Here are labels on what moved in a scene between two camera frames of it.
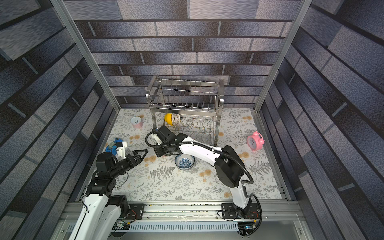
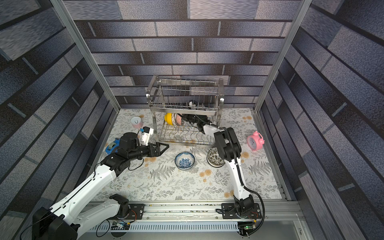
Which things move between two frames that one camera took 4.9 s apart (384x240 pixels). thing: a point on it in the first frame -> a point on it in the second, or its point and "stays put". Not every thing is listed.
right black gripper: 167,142 -> 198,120
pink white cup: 137,122 stays put
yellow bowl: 168,118 stays put
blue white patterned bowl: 184,162 stays put
